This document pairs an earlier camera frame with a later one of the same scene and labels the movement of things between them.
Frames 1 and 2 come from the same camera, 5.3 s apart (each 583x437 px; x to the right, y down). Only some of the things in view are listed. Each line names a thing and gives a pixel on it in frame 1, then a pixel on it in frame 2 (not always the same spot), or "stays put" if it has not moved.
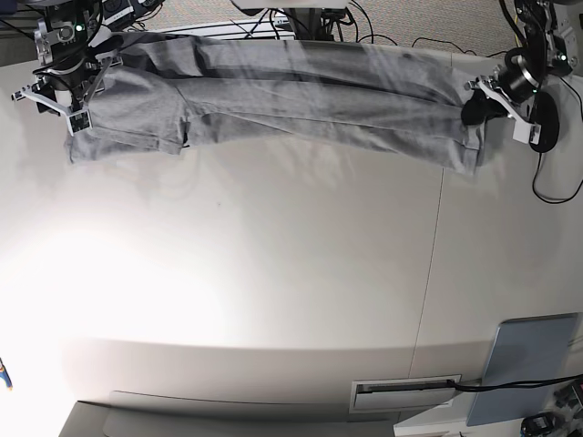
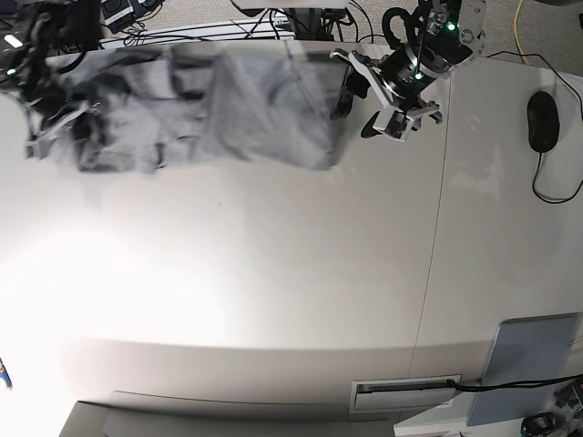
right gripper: (517, 77) → (402, 76)
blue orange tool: (5, 376) stays put
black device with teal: (539, 424) stays put
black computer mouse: (545, 112) stays put
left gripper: (75, 75) → (53, 107)
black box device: (117, 14) stays put
